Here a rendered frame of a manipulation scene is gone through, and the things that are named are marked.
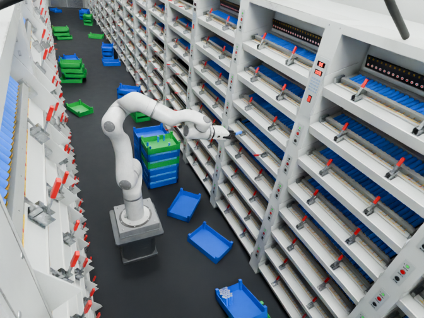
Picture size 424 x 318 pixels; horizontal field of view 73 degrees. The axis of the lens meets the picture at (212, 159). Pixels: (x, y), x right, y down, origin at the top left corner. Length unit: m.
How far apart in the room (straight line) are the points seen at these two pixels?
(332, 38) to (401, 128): 0.46
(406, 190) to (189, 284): 1.48
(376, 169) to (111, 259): 1.80
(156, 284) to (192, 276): 0.25
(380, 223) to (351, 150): 0.32
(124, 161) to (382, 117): 1.29
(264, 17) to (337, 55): 0.71
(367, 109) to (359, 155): 0.20
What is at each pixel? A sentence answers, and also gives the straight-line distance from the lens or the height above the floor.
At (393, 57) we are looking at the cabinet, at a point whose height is 1.61.
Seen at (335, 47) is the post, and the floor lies 1.61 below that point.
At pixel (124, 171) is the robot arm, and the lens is 1.73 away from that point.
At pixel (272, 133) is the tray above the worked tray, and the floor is 1.06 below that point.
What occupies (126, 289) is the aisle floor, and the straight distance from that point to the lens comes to 2.16.
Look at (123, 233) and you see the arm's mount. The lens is 2.00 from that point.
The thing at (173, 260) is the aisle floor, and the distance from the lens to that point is 2.26.
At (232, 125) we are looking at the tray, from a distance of 2.10.
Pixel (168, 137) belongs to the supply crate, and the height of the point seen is 0.41.
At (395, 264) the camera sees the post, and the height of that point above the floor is 0.98.
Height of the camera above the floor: 1.87
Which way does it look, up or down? 36 degrees down
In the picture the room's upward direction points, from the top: 8 degrees clockwise
